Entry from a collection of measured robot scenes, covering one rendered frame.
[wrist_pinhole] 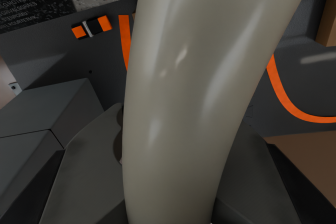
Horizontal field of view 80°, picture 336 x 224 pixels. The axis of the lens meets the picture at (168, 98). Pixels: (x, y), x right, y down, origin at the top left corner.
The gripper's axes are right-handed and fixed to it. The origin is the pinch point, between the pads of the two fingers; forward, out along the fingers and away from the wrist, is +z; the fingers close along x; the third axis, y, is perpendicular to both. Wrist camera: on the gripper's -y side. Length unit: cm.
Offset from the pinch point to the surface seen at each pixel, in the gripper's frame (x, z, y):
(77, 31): -39, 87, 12
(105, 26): -24, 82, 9
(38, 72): -65, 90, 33
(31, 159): -41, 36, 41
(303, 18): 64, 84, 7
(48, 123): -44, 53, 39
